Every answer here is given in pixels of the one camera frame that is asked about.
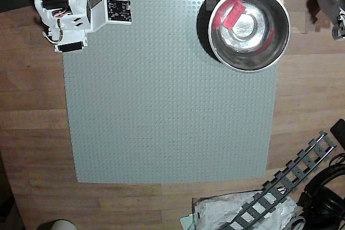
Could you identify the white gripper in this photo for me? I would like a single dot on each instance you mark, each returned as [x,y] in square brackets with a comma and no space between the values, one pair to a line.
[70,47]

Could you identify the red lego block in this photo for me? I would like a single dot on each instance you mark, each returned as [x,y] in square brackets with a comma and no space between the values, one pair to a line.
[231,15]

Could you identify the grey studded lego baseplate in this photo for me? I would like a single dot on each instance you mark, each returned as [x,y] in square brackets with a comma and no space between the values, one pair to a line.
[161,106]

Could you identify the shiny metal bowl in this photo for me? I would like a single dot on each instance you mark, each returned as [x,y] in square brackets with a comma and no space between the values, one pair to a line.
[242,29]

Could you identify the white paper cup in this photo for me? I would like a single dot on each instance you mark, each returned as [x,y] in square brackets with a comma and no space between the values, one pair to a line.
[58,226]

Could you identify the pale green sheet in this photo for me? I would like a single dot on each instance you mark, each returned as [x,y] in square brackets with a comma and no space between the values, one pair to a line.
[186,223]

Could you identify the crumpled clear plastic bag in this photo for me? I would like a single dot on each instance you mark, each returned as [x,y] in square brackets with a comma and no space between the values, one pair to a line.
[215,211]

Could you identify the dark grey toy train track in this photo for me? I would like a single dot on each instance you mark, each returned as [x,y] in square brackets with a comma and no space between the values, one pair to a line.
[297,172]

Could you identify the small black object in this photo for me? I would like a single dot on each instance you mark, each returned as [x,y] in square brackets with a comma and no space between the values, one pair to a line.
[339,130]

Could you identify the white round object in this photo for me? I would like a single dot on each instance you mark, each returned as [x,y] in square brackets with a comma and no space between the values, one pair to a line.
[299,220]

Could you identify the black headphones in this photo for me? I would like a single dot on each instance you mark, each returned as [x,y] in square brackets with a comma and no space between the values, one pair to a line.
[323,203]

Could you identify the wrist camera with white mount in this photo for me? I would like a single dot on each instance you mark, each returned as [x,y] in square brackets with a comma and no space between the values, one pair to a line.
[118,12]

